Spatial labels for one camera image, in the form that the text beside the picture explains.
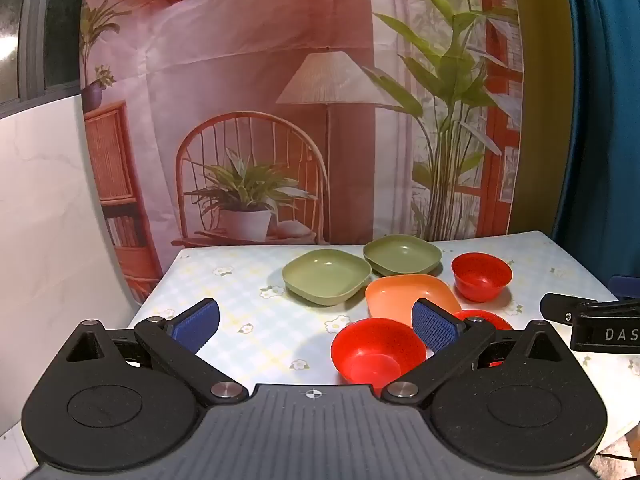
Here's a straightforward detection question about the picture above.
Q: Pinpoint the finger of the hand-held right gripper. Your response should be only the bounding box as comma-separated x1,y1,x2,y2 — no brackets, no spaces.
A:
540,292,640,354
609,275,640,302

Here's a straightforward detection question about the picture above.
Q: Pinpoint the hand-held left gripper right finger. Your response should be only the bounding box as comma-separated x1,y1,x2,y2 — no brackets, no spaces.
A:
382,298,576,407

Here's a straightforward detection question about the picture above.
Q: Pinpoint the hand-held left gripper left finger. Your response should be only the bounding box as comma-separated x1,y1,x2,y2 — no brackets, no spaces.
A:
62,298,250,407

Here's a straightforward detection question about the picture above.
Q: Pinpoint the orange square plate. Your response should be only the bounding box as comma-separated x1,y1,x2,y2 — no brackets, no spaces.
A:
365,274,463,328

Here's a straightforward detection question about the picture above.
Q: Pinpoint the red bowl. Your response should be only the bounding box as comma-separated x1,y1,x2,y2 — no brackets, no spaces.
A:
330,317,428,391
451,252,514,303
452,309,516,368

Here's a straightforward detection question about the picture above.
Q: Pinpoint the green square plate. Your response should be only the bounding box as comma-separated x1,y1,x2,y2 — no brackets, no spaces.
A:
362,234,443,277
281,249,373,307

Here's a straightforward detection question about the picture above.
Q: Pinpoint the floral checked tablecloth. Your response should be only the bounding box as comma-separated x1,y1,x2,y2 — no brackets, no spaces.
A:
120,230,640,456

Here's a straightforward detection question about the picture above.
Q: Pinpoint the white marble board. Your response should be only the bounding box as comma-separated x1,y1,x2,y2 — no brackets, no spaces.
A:
0,92,166,441

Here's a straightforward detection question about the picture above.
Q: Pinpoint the blue curtain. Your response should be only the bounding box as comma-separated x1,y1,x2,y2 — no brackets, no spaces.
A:
550,0,640,291

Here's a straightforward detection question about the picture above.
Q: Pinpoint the printed room backdrop cloth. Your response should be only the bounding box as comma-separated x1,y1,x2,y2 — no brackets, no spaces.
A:
79,0,576,306

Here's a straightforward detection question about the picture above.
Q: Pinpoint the dark window frame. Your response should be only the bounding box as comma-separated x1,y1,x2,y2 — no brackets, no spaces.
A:
0,0,90,117

